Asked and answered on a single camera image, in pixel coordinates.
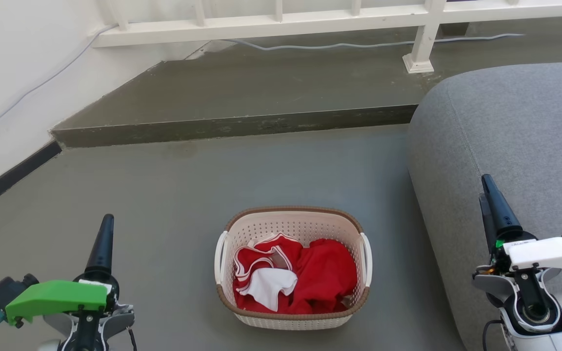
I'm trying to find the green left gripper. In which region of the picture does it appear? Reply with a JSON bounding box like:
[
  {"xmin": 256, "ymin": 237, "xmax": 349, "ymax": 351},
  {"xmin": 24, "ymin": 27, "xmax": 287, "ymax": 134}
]
[{"xmin": 5, "ymin": 214, "xmax": 120, "ymax": 326}]

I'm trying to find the white cloth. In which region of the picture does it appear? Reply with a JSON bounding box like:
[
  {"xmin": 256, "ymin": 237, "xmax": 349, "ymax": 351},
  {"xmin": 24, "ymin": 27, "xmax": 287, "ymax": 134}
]
[{"xmin": 239, "ymin": 268, "xmax": 299, "ymax": 312}]

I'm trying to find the plain red garment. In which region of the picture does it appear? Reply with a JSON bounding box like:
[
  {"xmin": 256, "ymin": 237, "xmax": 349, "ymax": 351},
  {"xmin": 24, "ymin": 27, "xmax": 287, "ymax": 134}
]
[{"xmin": 288, "ymin": 238, "xmax": 358, "ymax": 315}]

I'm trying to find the red garment with white trim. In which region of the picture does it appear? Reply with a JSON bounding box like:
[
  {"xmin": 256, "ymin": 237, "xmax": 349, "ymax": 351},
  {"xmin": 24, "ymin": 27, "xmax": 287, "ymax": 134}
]
[{"xmin": 233, "ymin": 233, "xmax": 304, "ymax": 313}]

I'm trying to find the white wooden railing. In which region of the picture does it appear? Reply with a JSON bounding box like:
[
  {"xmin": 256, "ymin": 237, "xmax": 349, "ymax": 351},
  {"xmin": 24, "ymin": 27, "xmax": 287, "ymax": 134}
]
[{"xmin": 91, "ymin": 0, "xmax": 562, "ymax": 74}]

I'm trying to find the thin white wall cable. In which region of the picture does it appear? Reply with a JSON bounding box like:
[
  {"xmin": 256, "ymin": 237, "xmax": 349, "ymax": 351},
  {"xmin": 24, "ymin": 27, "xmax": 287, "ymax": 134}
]
[{"xmin": 0, "ymin": 24, "xmax": 117, "ymax": 142}]

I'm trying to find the grey fabric sofa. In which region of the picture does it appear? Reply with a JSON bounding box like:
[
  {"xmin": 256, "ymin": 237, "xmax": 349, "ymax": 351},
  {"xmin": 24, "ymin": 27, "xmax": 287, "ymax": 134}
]
[{"xmin": 407, "ymin": 61, "xmax": 562, "ymax": 351}]

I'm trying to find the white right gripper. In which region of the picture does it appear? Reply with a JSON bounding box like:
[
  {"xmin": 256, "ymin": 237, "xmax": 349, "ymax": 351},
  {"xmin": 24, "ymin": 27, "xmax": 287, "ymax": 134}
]
[{"xmin": 479, "ymin": 174, "xmax": 562, "ymax": 272}]

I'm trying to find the grey concrete raised step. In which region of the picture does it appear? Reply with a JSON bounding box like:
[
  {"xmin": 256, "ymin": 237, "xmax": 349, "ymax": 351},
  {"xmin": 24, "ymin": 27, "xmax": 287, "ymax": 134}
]
[{"xmin": 50, "ymin": 19, "xmax": 562, "ymax": 149}]

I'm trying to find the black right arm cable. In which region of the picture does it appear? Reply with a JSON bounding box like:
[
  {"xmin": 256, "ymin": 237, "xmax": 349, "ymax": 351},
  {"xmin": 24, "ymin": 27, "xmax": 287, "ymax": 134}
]
[{"xmin": 482, "ymin": 319, "xmax": 504, "ymax": 351}]

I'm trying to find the grey floor cable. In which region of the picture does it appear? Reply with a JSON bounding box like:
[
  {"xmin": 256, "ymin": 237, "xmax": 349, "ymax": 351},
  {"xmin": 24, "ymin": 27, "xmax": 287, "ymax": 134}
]
[{"xmin": 225, "ymin": 33, "xmax": 525, "ymax": 51}]

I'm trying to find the black baseboard strip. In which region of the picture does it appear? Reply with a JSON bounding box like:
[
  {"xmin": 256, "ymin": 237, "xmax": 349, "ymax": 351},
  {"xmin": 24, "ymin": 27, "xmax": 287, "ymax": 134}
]
[{"xmin": 0, "ymin": 140, "xmax": 62, "ymax": 217}]

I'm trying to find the cream laundry basket brown rim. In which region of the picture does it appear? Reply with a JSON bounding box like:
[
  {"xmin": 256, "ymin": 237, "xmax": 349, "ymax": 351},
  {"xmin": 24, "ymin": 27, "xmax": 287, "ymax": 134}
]
[{"xmin": 214, "ymin": 206, "xmax": 373, "ymax": 331}]

